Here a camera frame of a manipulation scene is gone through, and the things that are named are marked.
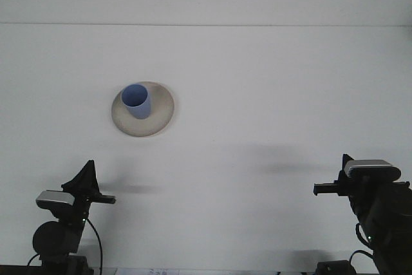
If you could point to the pale blue cup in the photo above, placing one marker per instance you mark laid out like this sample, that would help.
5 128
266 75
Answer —
134 96

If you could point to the pale round plate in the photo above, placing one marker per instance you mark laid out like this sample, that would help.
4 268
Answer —
161 114

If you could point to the white printed paper sheet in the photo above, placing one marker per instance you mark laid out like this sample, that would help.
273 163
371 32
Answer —
154 271

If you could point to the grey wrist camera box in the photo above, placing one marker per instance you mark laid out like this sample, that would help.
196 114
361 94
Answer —
370 168
54 197

